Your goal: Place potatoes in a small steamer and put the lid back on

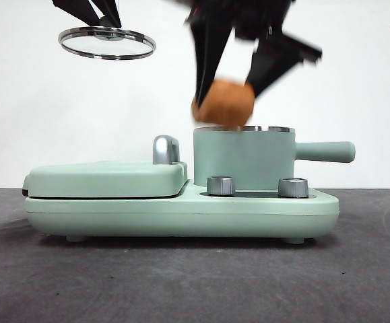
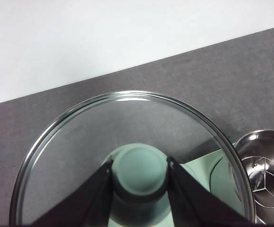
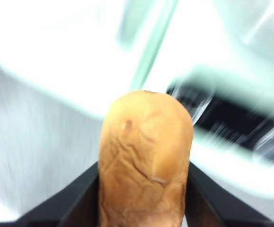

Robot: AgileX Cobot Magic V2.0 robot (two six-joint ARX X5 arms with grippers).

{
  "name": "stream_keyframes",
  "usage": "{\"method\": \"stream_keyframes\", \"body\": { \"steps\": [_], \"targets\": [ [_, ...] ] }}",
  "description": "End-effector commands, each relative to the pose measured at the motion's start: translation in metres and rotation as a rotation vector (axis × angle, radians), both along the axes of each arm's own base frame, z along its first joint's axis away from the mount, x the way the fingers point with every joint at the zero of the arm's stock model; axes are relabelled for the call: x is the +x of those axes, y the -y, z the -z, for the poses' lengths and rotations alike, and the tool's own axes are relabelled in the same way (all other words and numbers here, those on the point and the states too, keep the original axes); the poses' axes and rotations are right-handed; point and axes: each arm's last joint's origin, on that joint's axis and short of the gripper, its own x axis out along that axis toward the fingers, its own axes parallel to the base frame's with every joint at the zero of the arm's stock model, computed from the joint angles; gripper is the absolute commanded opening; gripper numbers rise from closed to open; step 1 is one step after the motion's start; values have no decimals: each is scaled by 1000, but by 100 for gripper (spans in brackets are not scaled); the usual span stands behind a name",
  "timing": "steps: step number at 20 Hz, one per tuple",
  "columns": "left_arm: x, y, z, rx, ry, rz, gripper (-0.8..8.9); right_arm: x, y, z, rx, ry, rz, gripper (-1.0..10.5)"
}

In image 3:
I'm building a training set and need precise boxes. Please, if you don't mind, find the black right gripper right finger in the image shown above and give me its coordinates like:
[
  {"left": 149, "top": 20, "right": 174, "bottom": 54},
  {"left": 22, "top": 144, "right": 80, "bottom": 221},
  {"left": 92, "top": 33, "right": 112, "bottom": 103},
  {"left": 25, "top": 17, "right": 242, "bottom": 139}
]
[{"left": 186, "top": 162, "right": 274, "bottom": 227}]

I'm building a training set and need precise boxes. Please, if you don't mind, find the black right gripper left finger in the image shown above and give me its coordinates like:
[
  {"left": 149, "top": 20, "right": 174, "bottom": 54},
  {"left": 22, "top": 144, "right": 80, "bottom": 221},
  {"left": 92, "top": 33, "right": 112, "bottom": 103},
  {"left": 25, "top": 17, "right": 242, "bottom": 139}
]
[{"left": 15, "top": 161, "right": 100, "bottom": 227}]

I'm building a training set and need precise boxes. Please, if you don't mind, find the brown potato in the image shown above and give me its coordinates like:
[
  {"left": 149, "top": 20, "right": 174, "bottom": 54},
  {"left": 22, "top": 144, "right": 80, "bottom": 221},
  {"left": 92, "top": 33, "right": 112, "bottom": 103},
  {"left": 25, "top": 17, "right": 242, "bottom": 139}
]
[{"left": 97, "top": 89, "right": 194, "bottom": 227}]

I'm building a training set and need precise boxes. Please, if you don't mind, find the green breakfast machine base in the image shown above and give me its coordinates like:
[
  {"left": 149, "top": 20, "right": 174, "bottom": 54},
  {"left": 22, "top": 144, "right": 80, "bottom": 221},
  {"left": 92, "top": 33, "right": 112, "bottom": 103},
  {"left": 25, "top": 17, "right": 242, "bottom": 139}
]
[{"left": 98, "top": 0, "right": 274, "bottom": 213}]

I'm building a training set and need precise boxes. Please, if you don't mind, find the green griddle cover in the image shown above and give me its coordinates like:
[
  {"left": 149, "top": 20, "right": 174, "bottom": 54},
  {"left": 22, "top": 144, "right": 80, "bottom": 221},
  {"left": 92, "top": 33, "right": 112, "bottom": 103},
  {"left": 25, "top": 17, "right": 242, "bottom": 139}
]
[{"left": 0, "top": 0, "right": 166, "bottom": 119}]

